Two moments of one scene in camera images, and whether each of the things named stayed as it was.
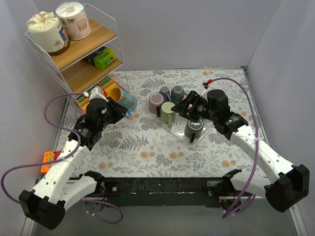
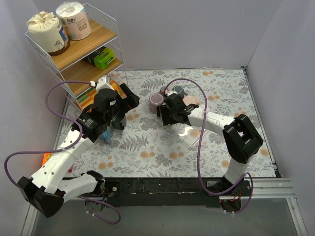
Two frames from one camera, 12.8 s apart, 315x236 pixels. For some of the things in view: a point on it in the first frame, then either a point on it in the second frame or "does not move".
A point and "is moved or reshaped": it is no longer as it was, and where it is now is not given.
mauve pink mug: x=155 y=101 does not move
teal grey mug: x=177 y=93 does not move
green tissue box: x=101 y=58 does not move
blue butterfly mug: x=127 y=99 is moved or reshaped
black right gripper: x=192 y=106 to x=165 y=114
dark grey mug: x=193 y=129 to x=119 y=125
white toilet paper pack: x=74 y=19 does not move
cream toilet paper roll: x=45 y=30 does not move
